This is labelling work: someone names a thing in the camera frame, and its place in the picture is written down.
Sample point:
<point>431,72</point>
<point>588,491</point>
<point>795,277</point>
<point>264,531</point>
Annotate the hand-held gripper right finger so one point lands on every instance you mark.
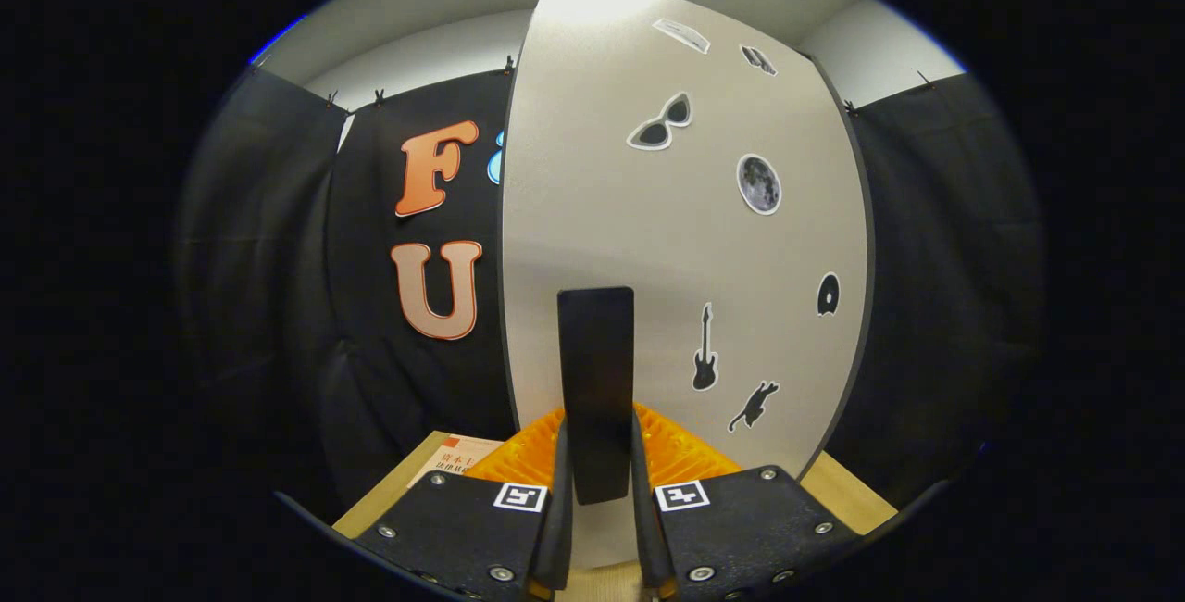
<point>645,537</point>

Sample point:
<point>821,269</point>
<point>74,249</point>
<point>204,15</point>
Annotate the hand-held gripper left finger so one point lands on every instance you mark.
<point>559,537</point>

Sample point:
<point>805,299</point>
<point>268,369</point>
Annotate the white shoe cabinet door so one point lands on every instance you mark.
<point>629,167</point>

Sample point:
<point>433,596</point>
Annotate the orange white book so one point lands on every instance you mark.
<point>454,463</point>

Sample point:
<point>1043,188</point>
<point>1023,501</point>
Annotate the black backdrop cloth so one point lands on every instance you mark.
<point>278,259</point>

